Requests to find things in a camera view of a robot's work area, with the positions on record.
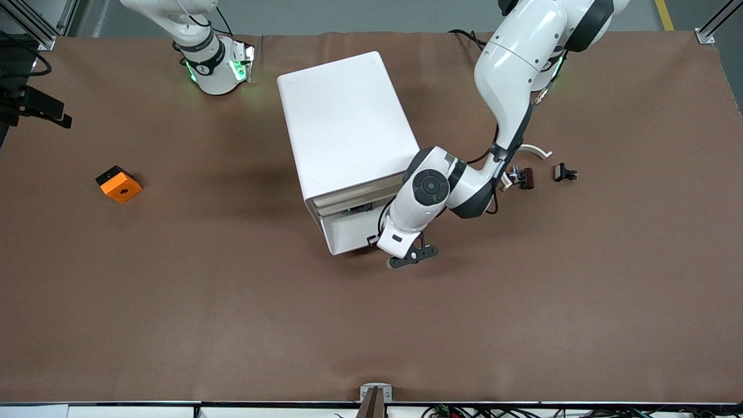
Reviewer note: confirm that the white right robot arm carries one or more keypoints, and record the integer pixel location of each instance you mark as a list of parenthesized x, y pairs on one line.
[(212, 69)]

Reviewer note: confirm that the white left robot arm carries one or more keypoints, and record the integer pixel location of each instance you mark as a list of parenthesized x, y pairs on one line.
[(511, 58)]

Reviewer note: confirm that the orange block with hole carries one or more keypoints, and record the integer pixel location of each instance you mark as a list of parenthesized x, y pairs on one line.
[(122, 188)]

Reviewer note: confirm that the small brown plastic block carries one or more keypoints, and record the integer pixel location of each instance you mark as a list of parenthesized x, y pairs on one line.
[(527, 179)]

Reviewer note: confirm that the white curved pipe clamp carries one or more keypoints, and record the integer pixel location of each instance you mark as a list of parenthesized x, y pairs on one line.
[(540, 150)]

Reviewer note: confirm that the brown table mat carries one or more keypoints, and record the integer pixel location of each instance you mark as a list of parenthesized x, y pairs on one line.
[(174, 290)]

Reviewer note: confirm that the aluminium frame post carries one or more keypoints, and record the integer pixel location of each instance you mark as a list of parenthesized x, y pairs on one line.
[(705, 36), (46, 42)]

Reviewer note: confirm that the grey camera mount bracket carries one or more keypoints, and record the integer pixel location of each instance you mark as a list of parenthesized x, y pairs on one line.
[(376, 400)]

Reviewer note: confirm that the small black switch part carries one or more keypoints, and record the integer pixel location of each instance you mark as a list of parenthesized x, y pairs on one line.
[(561, 172)]

